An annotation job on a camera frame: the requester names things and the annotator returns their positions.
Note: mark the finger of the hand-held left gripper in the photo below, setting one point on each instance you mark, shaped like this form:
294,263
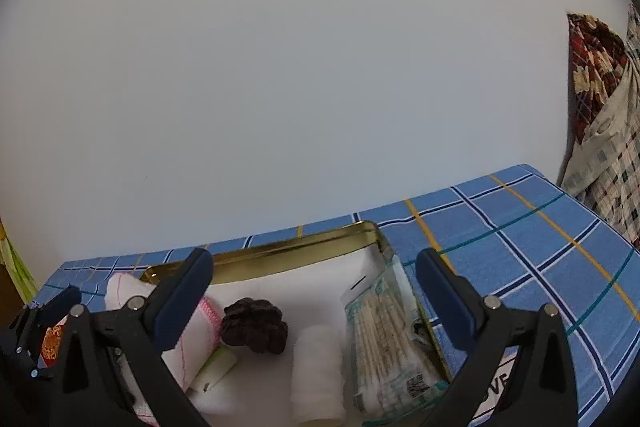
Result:
60,300

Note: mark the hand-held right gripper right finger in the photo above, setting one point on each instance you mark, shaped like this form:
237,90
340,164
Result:
445,302

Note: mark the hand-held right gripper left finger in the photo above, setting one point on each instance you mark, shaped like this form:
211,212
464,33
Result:
182,302

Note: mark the white cloth with pink edging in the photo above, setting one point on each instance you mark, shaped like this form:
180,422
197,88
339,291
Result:
200,337

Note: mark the cotton swab packet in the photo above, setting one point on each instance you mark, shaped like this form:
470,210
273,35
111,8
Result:
385,342

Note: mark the dark brown scrunchie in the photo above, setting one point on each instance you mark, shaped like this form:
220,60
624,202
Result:
255,324

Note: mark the gold metal tin tray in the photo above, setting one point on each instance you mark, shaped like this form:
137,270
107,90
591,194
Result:
300,252

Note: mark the white gauze roll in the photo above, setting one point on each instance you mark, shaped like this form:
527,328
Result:
317,372

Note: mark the green floral curtain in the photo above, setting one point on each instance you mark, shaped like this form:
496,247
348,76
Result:
15,267

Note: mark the blue plaid bed sheet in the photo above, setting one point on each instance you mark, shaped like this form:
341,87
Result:
525,247

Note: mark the white fabric label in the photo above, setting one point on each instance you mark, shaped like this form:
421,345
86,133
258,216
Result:
495,389

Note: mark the checkered pale quilt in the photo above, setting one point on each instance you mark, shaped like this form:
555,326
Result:
615,167

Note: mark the dark red floral quilt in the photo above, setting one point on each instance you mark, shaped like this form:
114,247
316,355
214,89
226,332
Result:
595,62

